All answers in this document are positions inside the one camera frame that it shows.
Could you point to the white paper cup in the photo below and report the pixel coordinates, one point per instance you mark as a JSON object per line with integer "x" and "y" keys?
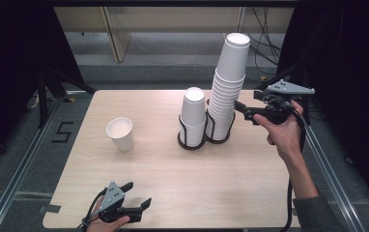
{"x": 123, "y": 138}

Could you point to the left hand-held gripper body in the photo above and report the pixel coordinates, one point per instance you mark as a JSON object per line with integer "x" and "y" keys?
{"x": 112, "y": 196}

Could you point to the beige wooden shelf unit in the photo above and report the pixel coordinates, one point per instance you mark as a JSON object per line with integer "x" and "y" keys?
{"x": 173, "y": 19}

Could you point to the short stack of white cups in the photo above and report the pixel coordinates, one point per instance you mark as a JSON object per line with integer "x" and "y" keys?
{"x": 193, "y": 109}

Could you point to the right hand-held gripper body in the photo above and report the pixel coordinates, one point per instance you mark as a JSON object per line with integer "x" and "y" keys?
{"x": 277, "y": 111}

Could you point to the tall stack of white cups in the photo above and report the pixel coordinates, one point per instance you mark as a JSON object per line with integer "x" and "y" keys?
{"x": 231, "y": 64}

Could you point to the person's left hand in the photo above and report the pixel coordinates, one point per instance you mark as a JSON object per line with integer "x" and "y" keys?
{"x": 107, "y": 227}

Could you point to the black tape strip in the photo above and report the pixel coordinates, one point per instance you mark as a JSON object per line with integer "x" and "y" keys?
{"x": 49, "y": 208}

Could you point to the yellow tape piece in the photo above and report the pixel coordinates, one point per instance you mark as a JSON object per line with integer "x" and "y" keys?
{"x": 263, "y": 78}

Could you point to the black curtain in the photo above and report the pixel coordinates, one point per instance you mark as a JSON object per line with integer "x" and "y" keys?
{"x": 5, "y": 64}
{"x": 350, "y": 64}

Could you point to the aluminium floor rail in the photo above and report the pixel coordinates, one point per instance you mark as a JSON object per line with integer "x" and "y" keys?
{"x": 18, "y": 174}
{"x": 334, "y": 180}

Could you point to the person's right hand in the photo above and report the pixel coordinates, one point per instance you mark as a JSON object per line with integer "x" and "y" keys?
{"x": 285, "y": 135}

